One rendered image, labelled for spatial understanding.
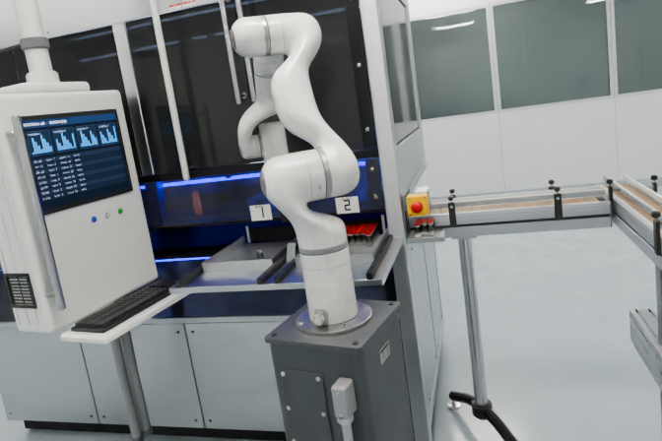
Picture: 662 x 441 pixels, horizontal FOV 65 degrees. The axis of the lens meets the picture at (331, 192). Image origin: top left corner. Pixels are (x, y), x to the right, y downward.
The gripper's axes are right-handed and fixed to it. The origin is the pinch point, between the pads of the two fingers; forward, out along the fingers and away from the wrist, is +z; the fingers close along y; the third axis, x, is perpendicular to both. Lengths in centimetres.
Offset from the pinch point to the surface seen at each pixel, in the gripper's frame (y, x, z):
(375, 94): 3, -37, -36
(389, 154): 2.7, -38.8, -15.1
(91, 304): 6, 69, 21
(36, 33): 15, 71, -70
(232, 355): 33, 29, 61
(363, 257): -17.9, -21.4, 13.6
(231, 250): 24.4, 21.6, 14.6
